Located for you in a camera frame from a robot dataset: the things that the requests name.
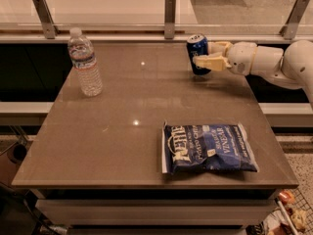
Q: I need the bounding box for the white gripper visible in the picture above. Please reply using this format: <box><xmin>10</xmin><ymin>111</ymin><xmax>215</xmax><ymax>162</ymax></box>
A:
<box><xmin>193</xmin><ymin>41</ymin><xmax>257</xmax><ymax>75</ymax></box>

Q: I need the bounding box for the glass railing panel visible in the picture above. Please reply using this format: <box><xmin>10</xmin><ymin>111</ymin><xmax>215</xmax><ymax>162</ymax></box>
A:
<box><xmin>0</xmin><ymin>0</ymin><xmax>313</xmax><ymax>34</ymax></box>

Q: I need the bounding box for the metal railing bracket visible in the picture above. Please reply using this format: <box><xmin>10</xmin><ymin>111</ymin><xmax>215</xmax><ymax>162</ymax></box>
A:
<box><xmin>279</xmin><ymin>0</ymin><xmax>310</xmax><ymax>40</ymax></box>
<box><xmin>32</xmin><ymin>0</ymin><xmax>58</xmax><ymax>39</ymax></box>
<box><xmin>164</xmin><ymin>0</ymin><xmax>176</xmax><ymax>39</ymax></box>

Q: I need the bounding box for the right metal railing bracket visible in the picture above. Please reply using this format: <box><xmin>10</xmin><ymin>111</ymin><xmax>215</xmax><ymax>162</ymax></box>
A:
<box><xmin>279</xmin><ymin>0</ymin><xmax>310</xmax><ymax>40</ymax></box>

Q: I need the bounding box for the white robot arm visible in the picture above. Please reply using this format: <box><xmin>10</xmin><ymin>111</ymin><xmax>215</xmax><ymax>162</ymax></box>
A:
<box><xmin>193</xmin><ymin>40</ymin><xmax>313</xmax><ymax>107</ymax></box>

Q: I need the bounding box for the clear plastic water bottle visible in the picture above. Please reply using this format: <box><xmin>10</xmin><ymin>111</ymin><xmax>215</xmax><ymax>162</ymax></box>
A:
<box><xmin>67</xmin><ymin>27</ymin><xmax>103</xmax><ymax>97</ymax></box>

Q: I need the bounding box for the wire basket with snacks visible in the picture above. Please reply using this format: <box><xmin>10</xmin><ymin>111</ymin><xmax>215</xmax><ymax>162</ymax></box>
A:
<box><xmin>261</xmin><ymin>189</ymin><xmax>313</xmax><ymax>235</ymax></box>

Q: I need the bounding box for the blue pepsi can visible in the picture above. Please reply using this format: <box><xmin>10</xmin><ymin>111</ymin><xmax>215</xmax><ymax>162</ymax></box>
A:
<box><xmin>186</xmin><ymin>33</ymin><xmax>209</xmax><ymax>75</ymax></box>

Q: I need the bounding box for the blue kettle chips bag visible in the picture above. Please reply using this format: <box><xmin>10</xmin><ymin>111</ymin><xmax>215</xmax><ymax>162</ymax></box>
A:
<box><xmin>161</xmin><ymin>123</ymin><xmax>259</xmax><ymax>174</ymax></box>

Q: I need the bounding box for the middle metal railing bracket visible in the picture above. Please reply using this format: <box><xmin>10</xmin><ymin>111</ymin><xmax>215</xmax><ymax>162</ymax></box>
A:
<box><xmin>164</xmin><ymin>0</ymin><xmax>176</xmax><ymax>39</ymax></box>

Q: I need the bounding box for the left metal railing bracket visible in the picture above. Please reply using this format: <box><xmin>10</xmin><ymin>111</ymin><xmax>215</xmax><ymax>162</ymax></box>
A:
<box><xmin>32</xmin><ymin>0</ymin><xmax>58</xmax><ymax>39</ymax></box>

